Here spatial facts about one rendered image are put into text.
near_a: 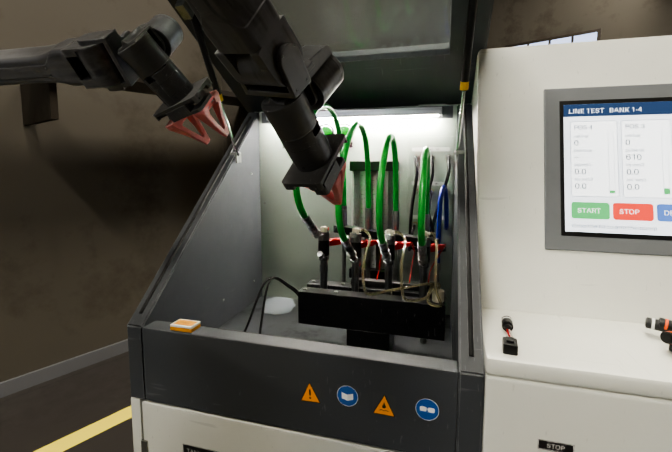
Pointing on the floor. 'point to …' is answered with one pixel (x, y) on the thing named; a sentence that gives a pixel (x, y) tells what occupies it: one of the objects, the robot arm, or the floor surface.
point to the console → (528, 198)
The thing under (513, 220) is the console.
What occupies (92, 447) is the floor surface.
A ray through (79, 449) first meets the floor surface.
